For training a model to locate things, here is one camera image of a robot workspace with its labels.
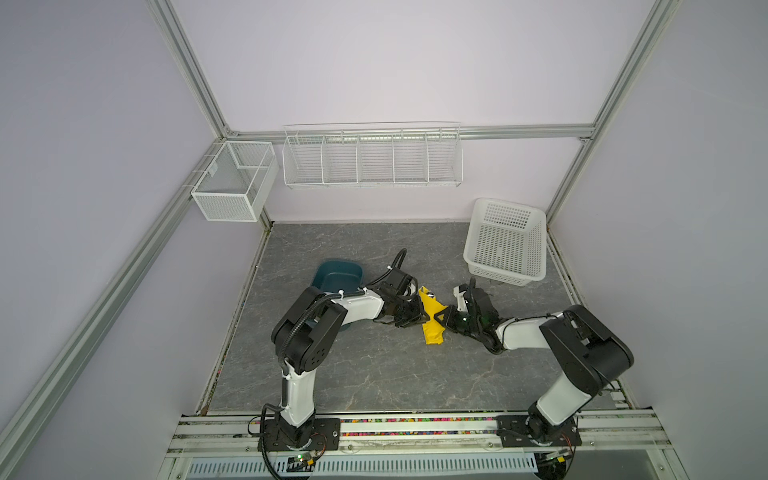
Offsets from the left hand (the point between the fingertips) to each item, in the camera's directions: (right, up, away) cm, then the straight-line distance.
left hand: (431, 322), depth 90 cm
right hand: (+1, +1, +3) cm, 4 cm away
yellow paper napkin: (+1, -3, -1) cm, 3 cm away
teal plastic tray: (-31, +13, +14) cm, 36 cm away
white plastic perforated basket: (+32, +25, +25) cm, 48 cm away
